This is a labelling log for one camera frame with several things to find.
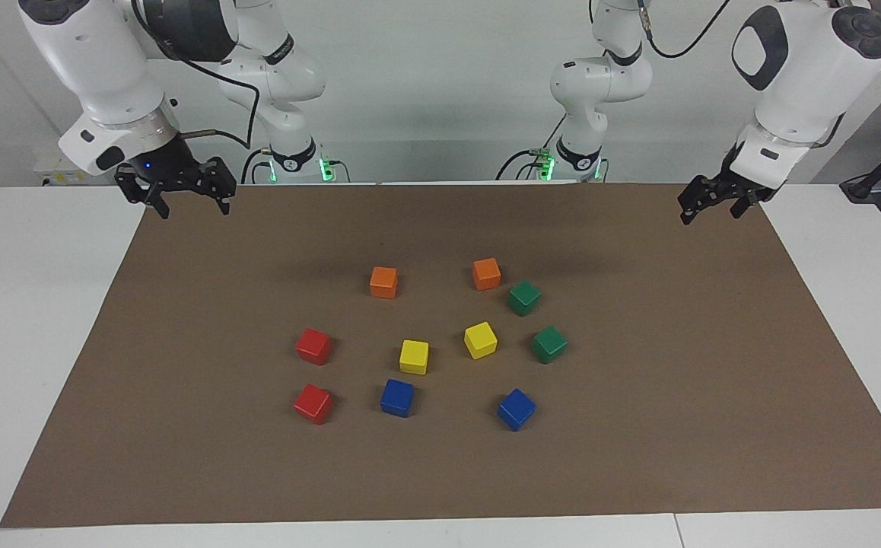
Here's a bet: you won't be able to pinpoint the yellow wooden block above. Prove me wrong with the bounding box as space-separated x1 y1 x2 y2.
399 339 431 376
463 321 499 360

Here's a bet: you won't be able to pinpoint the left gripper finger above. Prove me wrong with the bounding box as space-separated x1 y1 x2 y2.
730 190 772 220
678 177 727 225

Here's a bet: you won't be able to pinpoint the green wooden block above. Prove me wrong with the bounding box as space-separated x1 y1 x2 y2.
507 280 542 317
531 326 569 365

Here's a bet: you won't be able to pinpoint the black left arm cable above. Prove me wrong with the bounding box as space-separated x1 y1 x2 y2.
636 0 732 60

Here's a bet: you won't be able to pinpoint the black left base cables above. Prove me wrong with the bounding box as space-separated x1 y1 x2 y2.
495 114 567 182

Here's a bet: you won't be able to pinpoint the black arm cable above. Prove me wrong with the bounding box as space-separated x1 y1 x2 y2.
636 0 732 60
132 0 261 151

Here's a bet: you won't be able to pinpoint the red wooden block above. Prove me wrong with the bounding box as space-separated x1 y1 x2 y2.
293 384 335 425
295 328 334 367

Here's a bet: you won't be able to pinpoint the blue wooden block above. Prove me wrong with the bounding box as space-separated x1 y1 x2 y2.
380 378 415 419
497 388 537 432

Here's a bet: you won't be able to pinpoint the black base cables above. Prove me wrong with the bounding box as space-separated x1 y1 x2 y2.
241 148 351 184
495 114 567 182

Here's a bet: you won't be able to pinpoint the black right base cables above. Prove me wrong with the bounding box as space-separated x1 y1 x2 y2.
241 148 351 184

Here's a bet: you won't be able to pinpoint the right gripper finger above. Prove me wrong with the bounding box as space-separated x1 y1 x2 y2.
115 169 170 219
188 158 237 215

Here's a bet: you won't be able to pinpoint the white power box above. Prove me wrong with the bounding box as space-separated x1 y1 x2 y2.
34 156 118 188

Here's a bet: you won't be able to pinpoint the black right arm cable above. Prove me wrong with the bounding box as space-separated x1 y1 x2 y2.
132 0 261 151

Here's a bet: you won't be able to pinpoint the orange wooden block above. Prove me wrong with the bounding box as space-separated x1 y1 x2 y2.
472 257 503 292
369 266 399 300

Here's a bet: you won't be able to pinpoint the brown table mat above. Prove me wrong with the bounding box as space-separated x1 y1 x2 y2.
0 181 881 529

